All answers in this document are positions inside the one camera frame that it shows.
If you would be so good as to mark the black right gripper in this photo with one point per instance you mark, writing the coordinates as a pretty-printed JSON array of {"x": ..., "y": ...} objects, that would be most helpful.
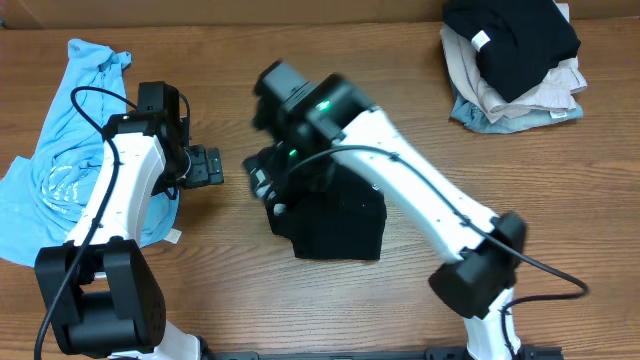
[{"x": 285, "y": 151}]

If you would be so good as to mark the black polo shirt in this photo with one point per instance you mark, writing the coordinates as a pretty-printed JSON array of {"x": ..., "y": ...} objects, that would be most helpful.
[{"x": 344, "y": 221}]

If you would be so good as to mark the light blue t-shirt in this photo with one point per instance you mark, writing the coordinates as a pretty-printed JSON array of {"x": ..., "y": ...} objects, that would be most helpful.
[{"x": 52, "y": 197}]

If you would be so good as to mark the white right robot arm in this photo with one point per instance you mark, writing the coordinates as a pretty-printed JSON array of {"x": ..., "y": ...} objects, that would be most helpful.
[{"x": 337, "y": 161}]

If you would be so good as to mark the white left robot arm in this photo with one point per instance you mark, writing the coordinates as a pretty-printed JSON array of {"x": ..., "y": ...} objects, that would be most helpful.
[{"x": 101, "y": 296}]

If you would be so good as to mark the grey-blue folded garment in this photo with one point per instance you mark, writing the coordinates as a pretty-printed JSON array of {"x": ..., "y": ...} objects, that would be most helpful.
[{"x": 472, "y": 118}]

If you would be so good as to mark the black folded garment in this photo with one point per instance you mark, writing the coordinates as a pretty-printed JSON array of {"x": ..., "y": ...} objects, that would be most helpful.
[{"x": 517, "y": 41}]

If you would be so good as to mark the beige folded garment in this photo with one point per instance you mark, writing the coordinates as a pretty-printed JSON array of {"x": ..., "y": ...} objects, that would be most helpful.
[{"x": 555, "y": 92}]

